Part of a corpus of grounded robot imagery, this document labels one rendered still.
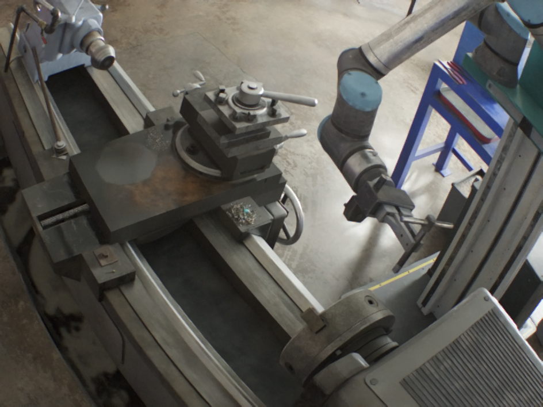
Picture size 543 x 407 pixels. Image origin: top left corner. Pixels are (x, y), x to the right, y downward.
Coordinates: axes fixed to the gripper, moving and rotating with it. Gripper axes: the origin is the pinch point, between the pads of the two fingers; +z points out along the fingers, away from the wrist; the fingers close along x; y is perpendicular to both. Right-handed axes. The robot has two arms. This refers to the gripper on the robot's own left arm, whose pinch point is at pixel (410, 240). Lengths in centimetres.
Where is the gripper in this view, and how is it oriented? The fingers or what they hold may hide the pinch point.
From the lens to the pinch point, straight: 141.2
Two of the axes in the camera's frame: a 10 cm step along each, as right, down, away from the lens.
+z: 4.1, 6.9, -6.0
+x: 7.6, 1.1, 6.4
